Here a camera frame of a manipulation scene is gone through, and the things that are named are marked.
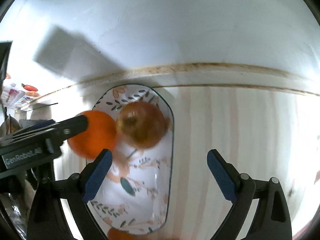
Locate floral oval plate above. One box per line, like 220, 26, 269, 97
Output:
88, 84, 174, 235

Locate red apple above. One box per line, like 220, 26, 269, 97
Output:
116, 101, 169, 150

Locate small orange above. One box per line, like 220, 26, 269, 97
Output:
107, 228, 136, 240

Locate fruit wall sticker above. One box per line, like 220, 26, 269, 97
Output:
1, 73, 40, 109

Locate striped cat table mat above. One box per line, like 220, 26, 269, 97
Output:
53, 84, 320, 240

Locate steel wok pan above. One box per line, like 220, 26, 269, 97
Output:
0, 115, 21, 137

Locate orange with stem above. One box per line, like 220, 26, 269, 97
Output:
67, 111, 117, 159

